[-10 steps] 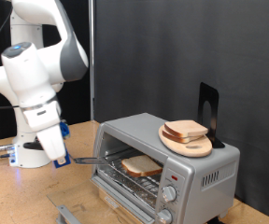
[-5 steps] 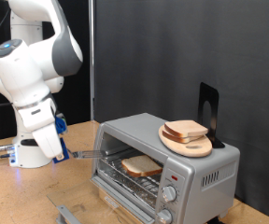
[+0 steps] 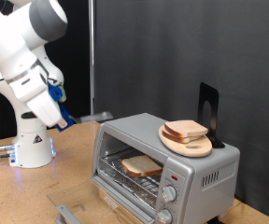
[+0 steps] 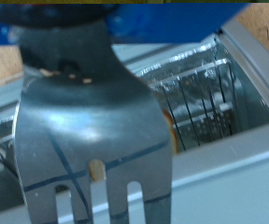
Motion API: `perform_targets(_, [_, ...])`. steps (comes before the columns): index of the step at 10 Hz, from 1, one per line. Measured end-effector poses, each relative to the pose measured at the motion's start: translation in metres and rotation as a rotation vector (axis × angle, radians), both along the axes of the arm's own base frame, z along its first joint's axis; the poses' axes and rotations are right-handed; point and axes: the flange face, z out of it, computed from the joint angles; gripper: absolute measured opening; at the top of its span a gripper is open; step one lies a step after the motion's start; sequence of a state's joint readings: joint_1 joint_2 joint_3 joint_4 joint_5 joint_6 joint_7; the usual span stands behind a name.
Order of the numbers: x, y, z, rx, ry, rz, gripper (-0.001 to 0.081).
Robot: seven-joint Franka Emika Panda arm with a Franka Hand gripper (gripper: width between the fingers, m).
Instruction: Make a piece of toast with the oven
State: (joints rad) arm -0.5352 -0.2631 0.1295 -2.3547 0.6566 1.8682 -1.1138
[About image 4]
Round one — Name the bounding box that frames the metal spatula with blue block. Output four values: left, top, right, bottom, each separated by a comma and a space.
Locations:
0, 3, 248, 224

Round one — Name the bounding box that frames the glass oven door with handle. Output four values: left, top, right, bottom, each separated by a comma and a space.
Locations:
0, 40, 219, 106

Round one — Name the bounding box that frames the silver toaster oven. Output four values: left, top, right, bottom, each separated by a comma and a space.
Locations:
0, 18, 269, 224

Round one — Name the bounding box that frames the metal wire oven rack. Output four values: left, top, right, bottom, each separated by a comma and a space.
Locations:
149, 58, 241, 147

